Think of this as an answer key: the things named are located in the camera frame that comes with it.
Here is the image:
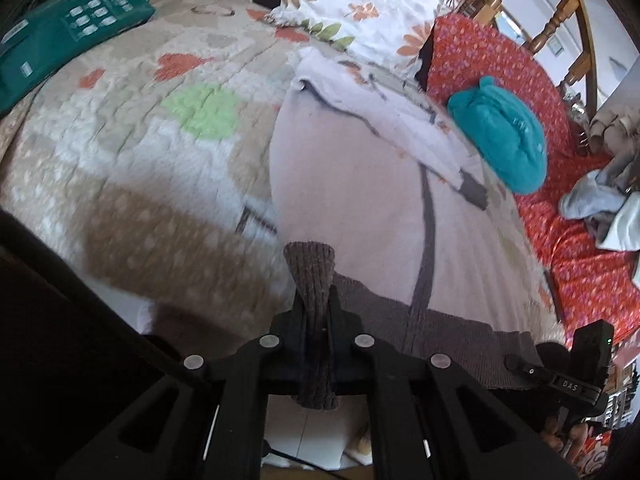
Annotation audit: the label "red floral blanket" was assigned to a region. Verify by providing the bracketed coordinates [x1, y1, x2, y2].
[427, 14, 640, 351]

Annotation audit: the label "patchwork quilted blanket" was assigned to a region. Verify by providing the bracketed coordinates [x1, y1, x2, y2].
[0, 0, 566, 361]

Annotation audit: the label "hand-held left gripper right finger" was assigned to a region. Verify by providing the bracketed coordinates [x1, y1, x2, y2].
[327, 290, 581, 480]

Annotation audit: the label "green cardboard box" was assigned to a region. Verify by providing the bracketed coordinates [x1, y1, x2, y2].
[0, 0, 156, 116]

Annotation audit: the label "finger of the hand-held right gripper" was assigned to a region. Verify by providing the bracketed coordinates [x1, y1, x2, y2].
[504, 342, 601, 406]

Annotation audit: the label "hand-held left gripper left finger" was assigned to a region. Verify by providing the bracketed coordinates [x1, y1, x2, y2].
[55, 304, 306, 480]

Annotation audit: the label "white cloth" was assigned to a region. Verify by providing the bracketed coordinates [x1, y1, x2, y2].
[597, 195, 640, 252]

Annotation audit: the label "pink sweater with brown hem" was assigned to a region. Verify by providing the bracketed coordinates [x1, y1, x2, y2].
[270, 47, 541, 411]

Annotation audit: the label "teal plush cloth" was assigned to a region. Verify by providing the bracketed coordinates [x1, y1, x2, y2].
[447, 76, 547, 196]

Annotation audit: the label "grey cloth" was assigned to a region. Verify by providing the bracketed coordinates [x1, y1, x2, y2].
[559, 150, 640, 221]

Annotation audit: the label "floral print pillow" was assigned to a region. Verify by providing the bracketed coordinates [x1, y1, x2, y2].
[265, 0, 463, 83]

